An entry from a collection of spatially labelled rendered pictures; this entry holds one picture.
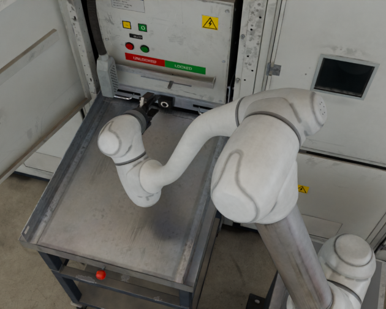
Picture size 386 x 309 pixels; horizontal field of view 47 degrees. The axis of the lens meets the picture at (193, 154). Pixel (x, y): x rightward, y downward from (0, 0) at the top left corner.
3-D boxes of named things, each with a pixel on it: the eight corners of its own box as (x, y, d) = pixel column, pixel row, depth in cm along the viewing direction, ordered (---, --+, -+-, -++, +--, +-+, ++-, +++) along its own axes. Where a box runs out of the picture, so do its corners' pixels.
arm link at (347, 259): (367, 268, 143) (390, 235, 126) (352, 319, 132) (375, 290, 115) (318, 247, 147) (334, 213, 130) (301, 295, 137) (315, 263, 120)
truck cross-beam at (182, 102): (230, 118, 180) (230, 108, 176) (106, 92, 189) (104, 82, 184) (232, 109, 183) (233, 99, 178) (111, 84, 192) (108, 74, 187)
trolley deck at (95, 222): (193, 293, 145) (193, 287, 141) (23, 246, 155) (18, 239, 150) (236, 137, 184) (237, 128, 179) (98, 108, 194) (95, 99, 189)
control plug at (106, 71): (113, 98, 175) (106, 65, 161) (102, 96, 176) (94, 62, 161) (120, 84, 179) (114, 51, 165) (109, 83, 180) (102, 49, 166)
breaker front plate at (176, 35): (223, 108, 177) (232, 7, 139) (111, 86, 185) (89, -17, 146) (224, 106, 178) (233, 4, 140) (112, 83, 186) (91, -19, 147)
